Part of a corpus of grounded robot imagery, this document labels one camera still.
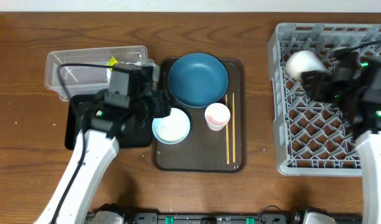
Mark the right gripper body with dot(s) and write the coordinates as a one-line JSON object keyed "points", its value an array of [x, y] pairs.
{"points": [[329, 85]]}

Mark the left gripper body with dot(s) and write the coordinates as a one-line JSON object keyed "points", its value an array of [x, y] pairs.
{"points": [[155, 106]]}

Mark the green cup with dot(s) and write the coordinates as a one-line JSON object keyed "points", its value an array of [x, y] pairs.
{"points": [[303, 61]]}

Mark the yellow snack wrapper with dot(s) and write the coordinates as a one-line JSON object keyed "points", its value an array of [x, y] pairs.
{"points": [[112, 61]]}

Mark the pink cup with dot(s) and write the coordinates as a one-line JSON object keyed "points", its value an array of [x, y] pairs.
{"points": [[217, 115]]}

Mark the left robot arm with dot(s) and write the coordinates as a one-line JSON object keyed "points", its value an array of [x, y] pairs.
{"points": [[101, 123]]}

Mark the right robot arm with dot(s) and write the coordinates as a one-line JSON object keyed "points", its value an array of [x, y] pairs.
{"points": [[355, 88]]}

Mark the grey dishwasher rack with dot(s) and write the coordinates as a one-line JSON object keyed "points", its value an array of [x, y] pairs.
{"points": [[312, 139]]}

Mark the clear plastic waste bin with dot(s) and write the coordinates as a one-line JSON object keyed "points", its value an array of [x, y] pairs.
{"points": [[88, 80]]}

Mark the black tray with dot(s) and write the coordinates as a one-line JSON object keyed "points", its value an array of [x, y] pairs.
{"points": [[135, 135]]}

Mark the light blue rice bowl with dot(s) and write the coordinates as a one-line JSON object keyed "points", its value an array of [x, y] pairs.
{"points": [[171, 129]]}

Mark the dark blue bowl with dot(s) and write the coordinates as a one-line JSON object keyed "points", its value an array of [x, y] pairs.
{"points": [[197, 80]]}

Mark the brown serving tray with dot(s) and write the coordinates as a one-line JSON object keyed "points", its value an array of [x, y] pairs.
{"points": [[204, 150]]}

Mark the left wooden chopstick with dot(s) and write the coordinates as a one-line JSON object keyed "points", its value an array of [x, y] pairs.
{"points": [[227, 135]]}

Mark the wooden chopstick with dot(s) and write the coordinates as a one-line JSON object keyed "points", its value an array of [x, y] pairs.
{"points": [[233, 129], [227, 135]]}

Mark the right wooden chopstick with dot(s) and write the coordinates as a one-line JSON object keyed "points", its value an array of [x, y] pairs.
{"points": [[233, 129]]}

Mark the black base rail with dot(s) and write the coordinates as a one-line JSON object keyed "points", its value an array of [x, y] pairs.
{"points": [[112, 213]]}

